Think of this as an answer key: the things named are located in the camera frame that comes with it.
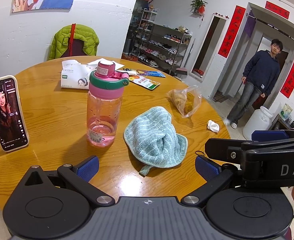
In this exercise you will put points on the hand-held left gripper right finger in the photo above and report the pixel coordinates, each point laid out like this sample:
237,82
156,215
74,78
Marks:
206,167

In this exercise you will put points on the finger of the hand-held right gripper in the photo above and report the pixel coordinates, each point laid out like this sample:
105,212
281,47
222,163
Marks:
219,147
269,135

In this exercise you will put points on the teal striped towel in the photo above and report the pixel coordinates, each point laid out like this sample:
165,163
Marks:
154,135

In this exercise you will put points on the green puffer jacket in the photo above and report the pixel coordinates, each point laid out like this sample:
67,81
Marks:
87,40

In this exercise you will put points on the green and white box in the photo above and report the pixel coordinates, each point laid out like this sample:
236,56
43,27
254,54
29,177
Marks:
286,111

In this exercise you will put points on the plastic bag of yellow snacks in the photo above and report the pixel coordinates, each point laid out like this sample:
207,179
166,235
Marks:
184,100

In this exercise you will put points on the smartphone in cream case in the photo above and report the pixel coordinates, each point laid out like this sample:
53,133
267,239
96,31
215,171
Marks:
5,112

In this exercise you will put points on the red horizontal door banner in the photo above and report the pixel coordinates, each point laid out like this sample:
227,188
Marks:
277,10

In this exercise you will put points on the purple cloth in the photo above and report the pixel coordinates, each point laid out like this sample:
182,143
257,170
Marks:
249,25

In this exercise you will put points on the metal shoe rack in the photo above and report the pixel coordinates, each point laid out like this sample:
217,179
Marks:
162,45

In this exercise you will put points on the white plastic barrel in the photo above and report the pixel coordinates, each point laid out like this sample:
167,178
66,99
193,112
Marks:
256,125

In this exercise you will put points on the green and white snack packet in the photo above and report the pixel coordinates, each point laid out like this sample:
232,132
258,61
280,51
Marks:
144,83

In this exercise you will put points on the white tissue pack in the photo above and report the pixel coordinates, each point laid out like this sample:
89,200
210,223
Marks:
74,78

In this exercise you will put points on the wall mirror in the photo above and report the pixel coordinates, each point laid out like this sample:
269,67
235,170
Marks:
209,47

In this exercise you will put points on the white storage trolley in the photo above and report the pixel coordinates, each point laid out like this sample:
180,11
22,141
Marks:
148,22

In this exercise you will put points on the curtain rod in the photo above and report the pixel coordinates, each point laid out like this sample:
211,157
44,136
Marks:
274,25

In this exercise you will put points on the dark red chair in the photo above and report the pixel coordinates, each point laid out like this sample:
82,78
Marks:
73,50

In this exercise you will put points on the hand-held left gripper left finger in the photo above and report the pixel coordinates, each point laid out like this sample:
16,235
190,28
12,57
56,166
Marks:
88,168

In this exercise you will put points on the potted plant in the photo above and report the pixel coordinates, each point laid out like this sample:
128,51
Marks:
198,3

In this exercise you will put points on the broom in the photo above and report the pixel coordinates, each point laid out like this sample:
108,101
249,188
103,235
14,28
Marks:
181,72

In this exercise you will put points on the pink water bottle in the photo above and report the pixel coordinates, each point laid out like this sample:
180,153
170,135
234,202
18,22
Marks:
103,105

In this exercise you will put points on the crumpled white tissue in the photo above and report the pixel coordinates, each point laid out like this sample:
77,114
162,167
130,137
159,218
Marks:
213,126

